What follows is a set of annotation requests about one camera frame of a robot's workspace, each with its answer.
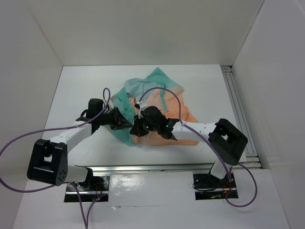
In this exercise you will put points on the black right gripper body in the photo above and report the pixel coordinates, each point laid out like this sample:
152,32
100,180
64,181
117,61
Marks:
143,125

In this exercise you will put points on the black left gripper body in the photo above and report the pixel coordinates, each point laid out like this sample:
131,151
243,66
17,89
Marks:
115,122

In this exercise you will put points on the teal and orange jacket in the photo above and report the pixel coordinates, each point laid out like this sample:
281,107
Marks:
152,105

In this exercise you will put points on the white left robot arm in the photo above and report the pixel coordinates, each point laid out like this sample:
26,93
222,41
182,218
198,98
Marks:
49,158

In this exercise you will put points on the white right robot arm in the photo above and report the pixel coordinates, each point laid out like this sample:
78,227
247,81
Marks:
225,140

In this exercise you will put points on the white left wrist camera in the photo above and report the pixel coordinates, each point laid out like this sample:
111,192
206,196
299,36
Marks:
109,107

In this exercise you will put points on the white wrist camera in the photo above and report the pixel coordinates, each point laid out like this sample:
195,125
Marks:
141,106
109,107

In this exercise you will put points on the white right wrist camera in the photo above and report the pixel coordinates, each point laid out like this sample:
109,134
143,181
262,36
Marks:
141,106

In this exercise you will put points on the aluminium front table rail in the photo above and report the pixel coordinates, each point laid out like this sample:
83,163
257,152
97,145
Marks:
150,168

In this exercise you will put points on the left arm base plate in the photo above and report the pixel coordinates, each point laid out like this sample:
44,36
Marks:
97,188

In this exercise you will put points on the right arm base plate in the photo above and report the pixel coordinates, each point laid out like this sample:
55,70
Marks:
207,187

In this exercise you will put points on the aluminium right side rail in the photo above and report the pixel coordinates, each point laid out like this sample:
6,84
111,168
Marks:
252,157

